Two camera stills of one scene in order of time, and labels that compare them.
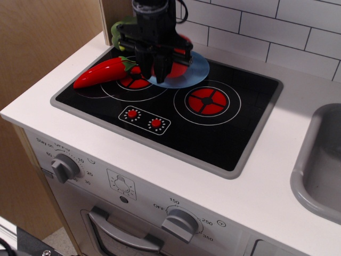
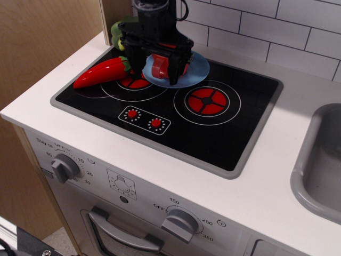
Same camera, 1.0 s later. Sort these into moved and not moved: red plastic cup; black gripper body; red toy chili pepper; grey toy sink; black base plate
Moved: red plastic cup
Not moved: red toy chili pepper; grey toy sink; black gripper body; black base plate
